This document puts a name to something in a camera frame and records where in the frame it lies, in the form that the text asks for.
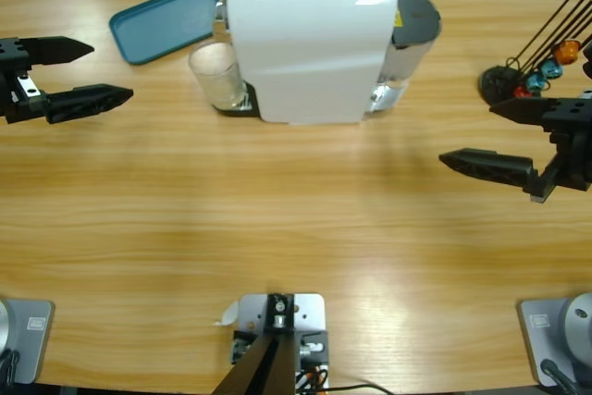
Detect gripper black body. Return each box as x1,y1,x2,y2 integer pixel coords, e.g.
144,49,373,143
0,68,47,126
548,129,592,192

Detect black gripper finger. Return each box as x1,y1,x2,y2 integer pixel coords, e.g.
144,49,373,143
0,35,96,71
438,148,563,204
44,84,135,125
488,97,592,132

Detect clear glass cup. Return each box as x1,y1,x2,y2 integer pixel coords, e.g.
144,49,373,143
187,41,249,112

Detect white coffee machine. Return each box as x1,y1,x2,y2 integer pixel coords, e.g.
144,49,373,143
210,0,400,127

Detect blue coffee capsule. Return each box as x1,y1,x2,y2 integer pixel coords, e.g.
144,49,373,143
525,73,549,93
539,59,564,80

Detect orange coffee capsule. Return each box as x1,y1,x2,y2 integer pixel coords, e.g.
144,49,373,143
553,41,582,66

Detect black capsule holder with rods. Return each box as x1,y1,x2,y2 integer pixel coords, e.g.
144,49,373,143
478,0,592,114

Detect teal plastic tray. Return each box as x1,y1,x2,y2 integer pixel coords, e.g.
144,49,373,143
108,0,221,67

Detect clear water tank dark lid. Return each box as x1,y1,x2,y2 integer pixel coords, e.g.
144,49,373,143
369,0,443,114

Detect white paper tag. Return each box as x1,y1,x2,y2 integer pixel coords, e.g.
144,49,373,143
212,301,241,327

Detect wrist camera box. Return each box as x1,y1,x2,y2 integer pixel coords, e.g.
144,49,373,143
578,39,592,82

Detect arm grey base plate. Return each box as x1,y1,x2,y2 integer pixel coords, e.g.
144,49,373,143
516,297,592,388
0,298,56,385

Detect black base cable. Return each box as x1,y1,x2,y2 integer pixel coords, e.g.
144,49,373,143
0,348,22,385
540,357,579,395

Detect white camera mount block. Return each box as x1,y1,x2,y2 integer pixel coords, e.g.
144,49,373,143
230,291,330,395

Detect black mount cable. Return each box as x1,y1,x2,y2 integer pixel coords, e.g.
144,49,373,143
323,383,392,395

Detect orange wires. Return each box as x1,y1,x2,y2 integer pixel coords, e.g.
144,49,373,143
298,364,327,389

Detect black camera post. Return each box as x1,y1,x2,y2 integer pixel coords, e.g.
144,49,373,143
215,292,297,395

